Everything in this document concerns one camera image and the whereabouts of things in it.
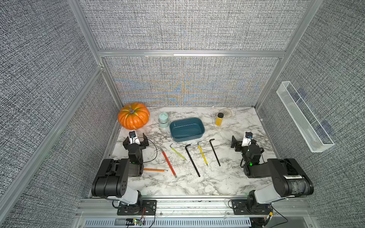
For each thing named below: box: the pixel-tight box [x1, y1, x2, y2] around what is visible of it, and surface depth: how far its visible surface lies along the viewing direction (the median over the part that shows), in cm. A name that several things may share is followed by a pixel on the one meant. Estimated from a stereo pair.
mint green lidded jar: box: [158, 112, 170, 129], surface depth 105 cm
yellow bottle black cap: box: [215, 112, 224, 127], surface depth 105 cm
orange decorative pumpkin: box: [117, 102, 151, 131], surface depth 102 cm
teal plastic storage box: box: [169, 117, 206, 143], surface depth 106 cm
